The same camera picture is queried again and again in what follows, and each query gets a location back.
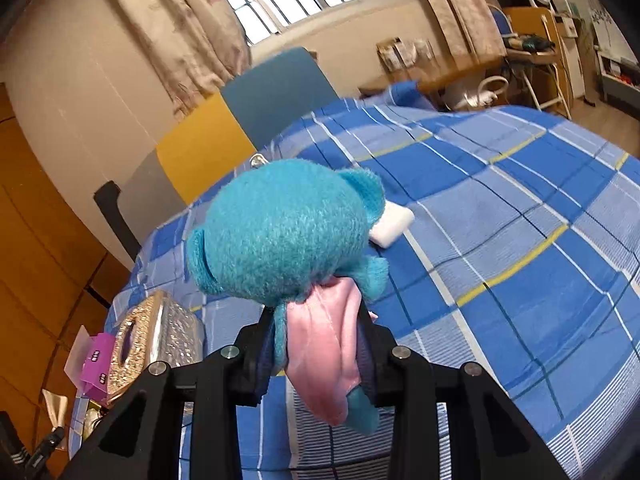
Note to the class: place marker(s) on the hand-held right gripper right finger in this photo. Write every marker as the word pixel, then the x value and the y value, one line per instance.
pixel 372 375

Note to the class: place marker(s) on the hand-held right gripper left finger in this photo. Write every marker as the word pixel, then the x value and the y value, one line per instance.
pixel 255 375

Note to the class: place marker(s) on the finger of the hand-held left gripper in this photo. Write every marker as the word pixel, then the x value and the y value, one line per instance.
pixel 49 444

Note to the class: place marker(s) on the teal plush toy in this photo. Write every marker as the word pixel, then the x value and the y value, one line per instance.
pixel 280 230

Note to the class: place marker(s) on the purple carton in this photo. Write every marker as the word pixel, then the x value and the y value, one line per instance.
pixel 95 365

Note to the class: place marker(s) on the silver embossed tissue box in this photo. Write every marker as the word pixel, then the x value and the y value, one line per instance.
pixel 165 330

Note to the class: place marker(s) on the wooden wardrobe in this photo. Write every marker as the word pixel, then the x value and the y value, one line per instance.
pixel 35 260

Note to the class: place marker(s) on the blue plaid tablecloth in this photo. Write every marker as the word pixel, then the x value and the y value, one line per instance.
pixel 500 240

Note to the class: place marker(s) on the grey yellow teal chair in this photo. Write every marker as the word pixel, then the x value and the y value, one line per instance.
pixel 210 145

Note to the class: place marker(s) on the wooden side desk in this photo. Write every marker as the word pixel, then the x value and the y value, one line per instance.
pixel 435 75

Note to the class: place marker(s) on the small boxes on desk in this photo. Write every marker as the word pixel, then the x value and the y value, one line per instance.
pixel 402 54

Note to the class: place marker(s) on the beige patterned curtain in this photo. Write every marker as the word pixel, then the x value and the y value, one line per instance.
pixel 455 5
pixel 170 20

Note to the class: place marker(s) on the teal hair dryer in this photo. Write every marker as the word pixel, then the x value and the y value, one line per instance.
pixel 530 44

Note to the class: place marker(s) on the wooden cabinet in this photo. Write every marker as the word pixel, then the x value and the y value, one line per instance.
pixel 530 22

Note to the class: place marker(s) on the white shelf unit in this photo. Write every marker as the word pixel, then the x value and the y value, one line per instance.
pixel 617 75

